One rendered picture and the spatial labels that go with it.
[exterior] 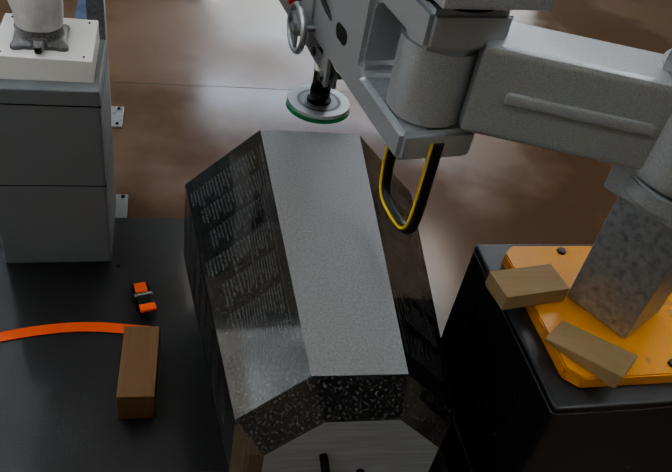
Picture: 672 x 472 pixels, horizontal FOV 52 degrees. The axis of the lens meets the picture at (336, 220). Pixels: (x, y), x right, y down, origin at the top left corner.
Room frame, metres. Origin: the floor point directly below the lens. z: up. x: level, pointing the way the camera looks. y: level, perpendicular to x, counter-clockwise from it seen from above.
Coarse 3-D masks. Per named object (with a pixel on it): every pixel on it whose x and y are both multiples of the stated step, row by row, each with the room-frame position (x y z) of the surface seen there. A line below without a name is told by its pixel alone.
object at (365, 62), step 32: (320, 0) 1.90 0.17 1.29; (352, 0) 1.71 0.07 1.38; (384, 0) 1.55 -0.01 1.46; (416, 0) 1.42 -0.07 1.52; (320, 32) 1.87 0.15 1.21; (352, 32) 1.68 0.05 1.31; (384, 32) 1.63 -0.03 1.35; (416, 32) 1.39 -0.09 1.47; (448, 32) 1.37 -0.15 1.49; (480, 32) 1.40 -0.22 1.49; (352, 64) 1.64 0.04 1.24; (384, 64) 1.63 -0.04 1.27; (384, 96) 1.51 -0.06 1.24; (384, 128) 1.43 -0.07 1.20; (416, 128) 1.39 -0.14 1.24; (448, 128) 1.42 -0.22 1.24
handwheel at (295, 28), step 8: (288, 16) 1.95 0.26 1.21; (304, 16) 1.85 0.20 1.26; (288, 24) 1.94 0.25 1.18; (296, 24) 1.88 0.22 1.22; (304, 24) 1.84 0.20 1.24; (312, 24) 1.92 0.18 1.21; (288, 32) 1.94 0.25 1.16; (296, 32) 1.87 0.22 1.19; (304, 32) 1.83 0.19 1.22; (288, 40) 1.92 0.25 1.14; (296, 40) 1.89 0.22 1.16; (304, 40) 1.83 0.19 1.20; (296, 48) 1.86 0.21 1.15
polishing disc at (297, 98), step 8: (296, 88) 2.12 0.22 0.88; (304, 88) 2.13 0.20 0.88; (288, 96) 2.06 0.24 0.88; (296, 96) 2.07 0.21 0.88; (304, 96) 2.08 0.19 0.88; (336, 96) 2.12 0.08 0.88; (344, 96) 2.13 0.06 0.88; (296, 104) 2.01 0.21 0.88; (304, 104) 2.02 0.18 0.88; (336, 104) 2.07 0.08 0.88; (344, 104) 2.08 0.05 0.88; (304, 112) 1.97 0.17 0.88; (312, 112) 1.98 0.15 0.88; (320, 112) 1.99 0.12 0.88; (328, 112) 2.00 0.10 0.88; (336, 112) 2.01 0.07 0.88; (344, 112) 2.03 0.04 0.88
